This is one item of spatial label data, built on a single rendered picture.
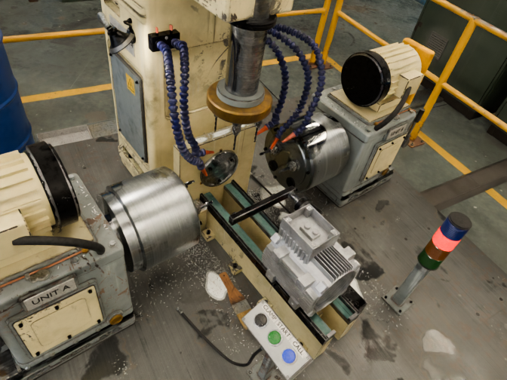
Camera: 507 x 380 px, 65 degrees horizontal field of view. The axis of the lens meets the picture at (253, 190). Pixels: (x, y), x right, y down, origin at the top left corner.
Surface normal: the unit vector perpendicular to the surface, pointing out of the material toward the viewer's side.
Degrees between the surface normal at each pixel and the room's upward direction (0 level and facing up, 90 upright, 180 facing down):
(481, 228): 0
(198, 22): 90
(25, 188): 41
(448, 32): 90
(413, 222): 0
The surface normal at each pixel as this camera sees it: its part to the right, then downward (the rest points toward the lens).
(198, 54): 0.60, 0.62
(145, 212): 0.44, -0.26
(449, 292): 0.14, -0.70
